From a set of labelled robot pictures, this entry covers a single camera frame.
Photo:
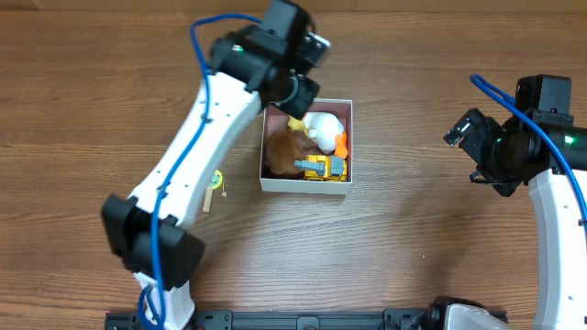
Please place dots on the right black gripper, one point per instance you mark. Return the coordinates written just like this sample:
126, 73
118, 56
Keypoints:
480, 143

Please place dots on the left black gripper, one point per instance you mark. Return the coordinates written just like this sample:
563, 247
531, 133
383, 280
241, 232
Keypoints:
299, 98

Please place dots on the white plush duck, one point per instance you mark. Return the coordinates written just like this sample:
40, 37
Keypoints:
325, 129

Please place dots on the brown plush toy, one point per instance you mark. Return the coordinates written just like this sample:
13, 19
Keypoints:
283, 148

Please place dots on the yellow toy bulldozer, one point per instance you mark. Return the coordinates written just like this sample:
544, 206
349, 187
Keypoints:
322, 168

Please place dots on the yellow wooden rattle drum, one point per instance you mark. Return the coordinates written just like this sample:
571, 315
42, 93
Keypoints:
216, 182

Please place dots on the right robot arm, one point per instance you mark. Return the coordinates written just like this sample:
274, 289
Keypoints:
538, 146

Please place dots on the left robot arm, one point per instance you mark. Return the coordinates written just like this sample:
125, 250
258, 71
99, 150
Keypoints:
266, 63

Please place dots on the white box with pink interior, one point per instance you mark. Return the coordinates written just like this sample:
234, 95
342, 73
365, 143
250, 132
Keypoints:
274, 120

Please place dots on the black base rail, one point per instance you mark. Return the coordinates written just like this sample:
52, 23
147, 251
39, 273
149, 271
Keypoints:
388, 319

